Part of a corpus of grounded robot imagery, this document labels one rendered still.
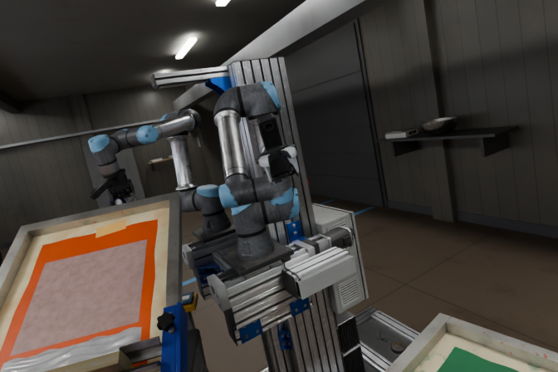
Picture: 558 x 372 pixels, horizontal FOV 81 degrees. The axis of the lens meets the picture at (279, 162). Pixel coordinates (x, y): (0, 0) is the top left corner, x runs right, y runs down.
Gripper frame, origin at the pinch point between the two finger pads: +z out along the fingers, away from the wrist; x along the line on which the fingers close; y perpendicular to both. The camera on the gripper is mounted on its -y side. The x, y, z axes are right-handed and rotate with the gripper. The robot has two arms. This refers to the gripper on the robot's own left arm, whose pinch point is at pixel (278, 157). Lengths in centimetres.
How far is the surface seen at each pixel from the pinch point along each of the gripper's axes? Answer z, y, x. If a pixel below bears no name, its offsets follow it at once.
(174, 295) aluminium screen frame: -22, 30, 40
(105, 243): -47, 14, 66
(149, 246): -43, 19, 51
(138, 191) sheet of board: -857, 64, 363
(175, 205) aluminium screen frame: -53, 11, 40
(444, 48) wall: -321, -17, -246
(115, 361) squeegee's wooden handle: -2, 32, 51
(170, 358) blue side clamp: -6, 38, 41
